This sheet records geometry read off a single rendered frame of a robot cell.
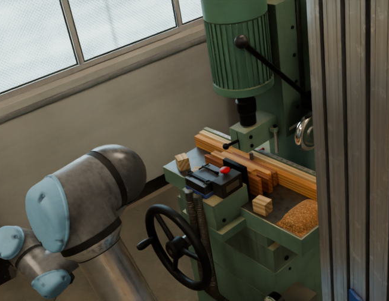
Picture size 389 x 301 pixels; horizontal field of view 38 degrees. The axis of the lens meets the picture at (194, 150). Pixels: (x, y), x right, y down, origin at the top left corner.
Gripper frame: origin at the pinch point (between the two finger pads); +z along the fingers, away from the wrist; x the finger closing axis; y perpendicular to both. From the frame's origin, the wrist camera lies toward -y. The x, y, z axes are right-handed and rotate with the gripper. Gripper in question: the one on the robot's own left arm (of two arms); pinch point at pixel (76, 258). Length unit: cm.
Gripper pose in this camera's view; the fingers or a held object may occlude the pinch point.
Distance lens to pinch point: 165.7
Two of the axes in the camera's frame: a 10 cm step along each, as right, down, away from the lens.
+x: -8.8, 4.6, 1.2
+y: -4.1, -8.6, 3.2
